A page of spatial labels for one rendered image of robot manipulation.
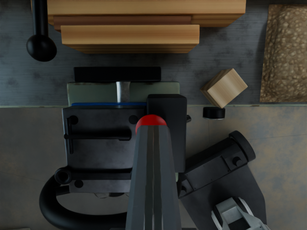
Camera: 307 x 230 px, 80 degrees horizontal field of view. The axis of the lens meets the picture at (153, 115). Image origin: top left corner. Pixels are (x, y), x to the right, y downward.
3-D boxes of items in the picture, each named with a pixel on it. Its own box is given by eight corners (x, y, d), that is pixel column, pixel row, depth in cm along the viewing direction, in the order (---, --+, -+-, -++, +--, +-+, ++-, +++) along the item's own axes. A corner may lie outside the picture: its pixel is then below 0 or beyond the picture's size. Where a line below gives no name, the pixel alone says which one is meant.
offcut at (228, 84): (198, 89, 29) (206, 91, 24) (221, 69, 28) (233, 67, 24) (212, 105, 29) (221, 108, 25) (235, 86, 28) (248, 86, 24)
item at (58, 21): (72, 39, 27) (54, 29, 22) (71, 28, 27) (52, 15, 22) (183, 39, 27) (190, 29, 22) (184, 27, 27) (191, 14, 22)
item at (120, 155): (81, 177, 25) (60, 204, 19) (74, 94, 23) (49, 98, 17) (179, 176, 25) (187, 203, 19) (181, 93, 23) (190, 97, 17)
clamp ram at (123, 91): (101, 120, 29) (77, 137, 20) (98, 71, 28) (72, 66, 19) (158, 120, 29) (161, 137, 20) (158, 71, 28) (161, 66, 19)
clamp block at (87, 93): (92, 157, 34) (71, 184, 25) (87, 81, 31) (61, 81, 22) (174, 156, 34) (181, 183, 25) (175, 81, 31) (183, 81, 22)
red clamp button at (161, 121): (136, 143, 18) (135, 147, 17) (135, 113, 18) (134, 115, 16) (166, 143, 18) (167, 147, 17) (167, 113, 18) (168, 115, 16)
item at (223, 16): (56, 28, 27) (31, 14, 21) (55, 15, 27) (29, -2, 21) (226, 27, 27) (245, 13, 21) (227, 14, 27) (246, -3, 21)
